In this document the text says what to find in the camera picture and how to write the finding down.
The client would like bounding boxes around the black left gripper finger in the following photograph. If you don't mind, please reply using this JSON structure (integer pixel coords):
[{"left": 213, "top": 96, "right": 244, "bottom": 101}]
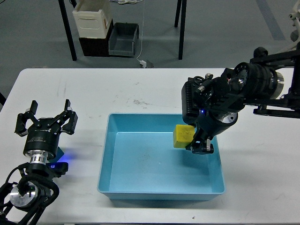
[
  {"left": 48, "top": 99, "right": 78, "bottom": 135},
  {"left": 15, "top": 100, "right": 41, "bottom": 136}
]

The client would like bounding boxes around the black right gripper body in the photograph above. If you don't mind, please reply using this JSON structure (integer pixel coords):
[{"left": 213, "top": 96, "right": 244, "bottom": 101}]
[{"left": 195, "top": 110, "right": 238, "bottom": 142}]

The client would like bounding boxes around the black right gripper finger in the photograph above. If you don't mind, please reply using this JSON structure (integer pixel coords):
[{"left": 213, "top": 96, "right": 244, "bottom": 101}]
[{"left": 185, "top": 134, "right": 214, "bottom": 154}]

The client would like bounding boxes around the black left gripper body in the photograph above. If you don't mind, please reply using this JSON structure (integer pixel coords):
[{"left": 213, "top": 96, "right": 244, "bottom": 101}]
[{"left": 23, "top": 118, "right": 61, "bottom": 157}]

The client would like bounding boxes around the yellow block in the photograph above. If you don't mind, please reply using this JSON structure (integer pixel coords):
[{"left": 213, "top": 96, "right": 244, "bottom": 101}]
[{"left": 173, "top": 124, "right": 195, "bottom": 148}]

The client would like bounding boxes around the green block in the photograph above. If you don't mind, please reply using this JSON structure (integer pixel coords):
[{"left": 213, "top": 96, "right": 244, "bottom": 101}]
[{"left": 48, "top": 147, "right": 64, "bottom": 163}]

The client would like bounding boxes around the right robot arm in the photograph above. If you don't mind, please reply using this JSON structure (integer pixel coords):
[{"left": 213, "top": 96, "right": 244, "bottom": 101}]
[{"left": 181, "top": 47, "right": 300, "bottom": 154}]

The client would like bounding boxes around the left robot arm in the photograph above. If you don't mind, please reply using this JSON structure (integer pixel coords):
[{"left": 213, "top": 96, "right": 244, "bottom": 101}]
[{"left": 0, "top": 99, "right": 78, "bottom": 225}]

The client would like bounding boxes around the blue plastic box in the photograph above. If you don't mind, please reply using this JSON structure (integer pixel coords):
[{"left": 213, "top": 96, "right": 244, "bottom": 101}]
[{"left": 97, "top": 113, "right": 225, "bottom": 201}]

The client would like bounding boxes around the black crate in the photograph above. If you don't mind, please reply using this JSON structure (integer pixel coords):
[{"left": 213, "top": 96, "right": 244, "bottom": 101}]
[{"left": 79, "top": 20, "right": 114, "bottom": 57}]

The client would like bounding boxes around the black table leg right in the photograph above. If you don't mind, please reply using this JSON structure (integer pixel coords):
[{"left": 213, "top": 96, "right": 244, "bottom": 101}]
[{"left": 174, "top": 0, "right": 187, "bottom": 60}]

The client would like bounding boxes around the black table leg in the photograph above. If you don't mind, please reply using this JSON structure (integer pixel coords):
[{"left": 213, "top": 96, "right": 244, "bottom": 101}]
[
  {"left": 58, "top": 0, "right": 77, "bottom": 61},
  {"left": 174, "top": 0, "right": 187, "bottom": 60}
]

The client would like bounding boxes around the grey plastic bin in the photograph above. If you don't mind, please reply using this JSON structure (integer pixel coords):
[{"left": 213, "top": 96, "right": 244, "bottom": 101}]
[{"left": 108, "top": 22, "right": 139, "bottom": 58}]

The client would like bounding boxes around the cream plastic container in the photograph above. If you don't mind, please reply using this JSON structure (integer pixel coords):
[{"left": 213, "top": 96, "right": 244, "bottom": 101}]
[{"left": 73, "top": 0, "right": 112, "bottom": 39}]

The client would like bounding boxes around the black table leg left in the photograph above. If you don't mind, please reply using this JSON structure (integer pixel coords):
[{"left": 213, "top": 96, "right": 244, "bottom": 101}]
[{"left": 58, "top": 0, "right": 77, "bottom": 61}]

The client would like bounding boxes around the white chair base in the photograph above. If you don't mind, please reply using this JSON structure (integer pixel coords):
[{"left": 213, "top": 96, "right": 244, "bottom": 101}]
[{"left": 278, "top": 0, "right": 300, "bottom": 53}]

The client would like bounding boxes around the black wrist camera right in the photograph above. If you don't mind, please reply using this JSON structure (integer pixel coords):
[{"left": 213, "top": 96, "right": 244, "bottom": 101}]
[{"left": 181, "top": 76, "right": 206, "bottom": 124}]

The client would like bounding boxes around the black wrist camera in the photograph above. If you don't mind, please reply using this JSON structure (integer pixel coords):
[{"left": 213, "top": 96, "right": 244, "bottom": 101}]
[
  {"left": 181, "top": 76, "right": 206, "bottom": 124},
  {"left": 46, "top": 162, "right": 68, "bottom": 178}
]

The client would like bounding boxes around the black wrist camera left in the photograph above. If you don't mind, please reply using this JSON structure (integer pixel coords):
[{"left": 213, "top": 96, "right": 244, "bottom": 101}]
[{"left": 46, "top": 162, "right": 68, "bottom": 178}]

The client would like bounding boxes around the white cable with adapter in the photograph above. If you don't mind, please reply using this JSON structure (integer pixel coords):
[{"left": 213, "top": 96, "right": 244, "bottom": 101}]
[{"left": 136, "top": 0, "right": 148, "bottom": 68}]

